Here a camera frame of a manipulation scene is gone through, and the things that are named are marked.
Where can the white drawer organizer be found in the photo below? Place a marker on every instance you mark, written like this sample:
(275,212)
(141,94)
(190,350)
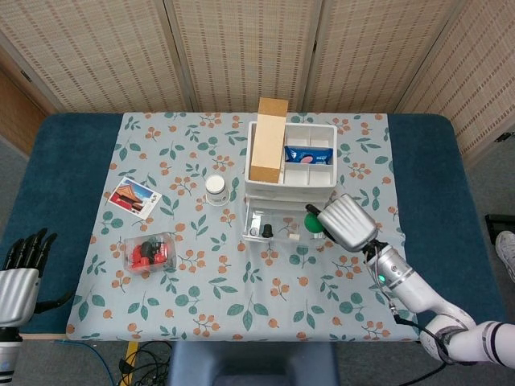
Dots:
(310,177)

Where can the tan rectangular block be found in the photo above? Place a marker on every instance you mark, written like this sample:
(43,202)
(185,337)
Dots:
(267,140)

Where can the floral print tablecloth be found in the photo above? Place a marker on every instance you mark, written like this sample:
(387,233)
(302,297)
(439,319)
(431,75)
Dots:
(249,289)

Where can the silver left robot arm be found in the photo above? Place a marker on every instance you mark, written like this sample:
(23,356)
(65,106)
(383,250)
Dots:
(8,354)

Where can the blue snack packet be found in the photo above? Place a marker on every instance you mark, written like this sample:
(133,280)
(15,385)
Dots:
(307,156)

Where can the white paper cup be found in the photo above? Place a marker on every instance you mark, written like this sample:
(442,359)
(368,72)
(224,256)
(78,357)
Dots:
(216,187)

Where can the white shoe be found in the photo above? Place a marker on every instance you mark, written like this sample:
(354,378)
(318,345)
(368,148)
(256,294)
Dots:
(507,251)

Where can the small white round item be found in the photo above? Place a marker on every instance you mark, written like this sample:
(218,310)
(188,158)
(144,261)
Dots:
(253,232)

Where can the small white cube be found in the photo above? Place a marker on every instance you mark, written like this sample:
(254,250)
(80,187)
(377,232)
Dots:
(295,237)

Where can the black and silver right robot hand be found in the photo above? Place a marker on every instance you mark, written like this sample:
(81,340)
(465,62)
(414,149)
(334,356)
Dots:
(350,223)

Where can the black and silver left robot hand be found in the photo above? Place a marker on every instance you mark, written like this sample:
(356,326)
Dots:
(18,289)

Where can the clear box of coffee capsules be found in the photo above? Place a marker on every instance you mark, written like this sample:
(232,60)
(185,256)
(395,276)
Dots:
(149,253)

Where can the black floor object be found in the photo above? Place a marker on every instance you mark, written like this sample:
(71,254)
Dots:
(501,225)

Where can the green ball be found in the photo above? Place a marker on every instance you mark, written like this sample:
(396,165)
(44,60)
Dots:
(311,224)

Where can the small black knob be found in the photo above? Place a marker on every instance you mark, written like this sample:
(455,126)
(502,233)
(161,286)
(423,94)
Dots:
(267,231)

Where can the red building postcard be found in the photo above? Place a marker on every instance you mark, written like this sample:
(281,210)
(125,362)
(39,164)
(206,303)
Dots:
(134,197)

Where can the teal table cover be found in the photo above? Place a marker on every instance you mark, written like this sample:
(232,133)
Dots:
(68,169)

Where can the woven folding screen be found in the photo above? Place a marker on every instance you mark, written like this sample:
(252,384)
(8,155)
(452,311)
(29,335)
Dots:
(241,52)

